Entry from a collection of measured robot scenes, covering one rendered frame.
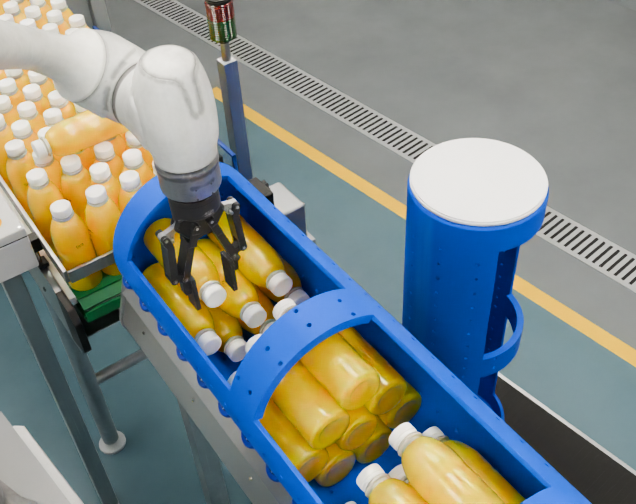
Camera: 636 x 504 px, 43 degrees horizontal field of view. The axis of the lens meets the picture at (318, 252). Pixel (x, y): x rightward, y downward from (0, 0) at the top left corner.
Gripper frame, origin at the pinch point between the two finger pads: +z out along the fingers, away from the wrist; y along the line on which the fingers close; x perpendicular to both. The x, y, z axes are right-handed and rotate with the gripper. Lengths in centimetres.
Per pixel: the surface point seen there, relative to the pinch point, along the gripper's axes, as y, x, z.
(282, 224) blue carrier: 13.5, -1.4, -6.1
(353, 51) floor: 179, 202, 117
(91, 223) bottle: -6.9, 38.0, 10.4
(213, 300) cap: -0.5, -0.7, 3.4
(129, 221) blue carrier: -5.3, 17.4, -3.9
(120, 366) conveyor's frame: -6, 64, 84
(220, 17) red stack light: 40, 63, -7
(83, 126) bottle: 1, 53, -1
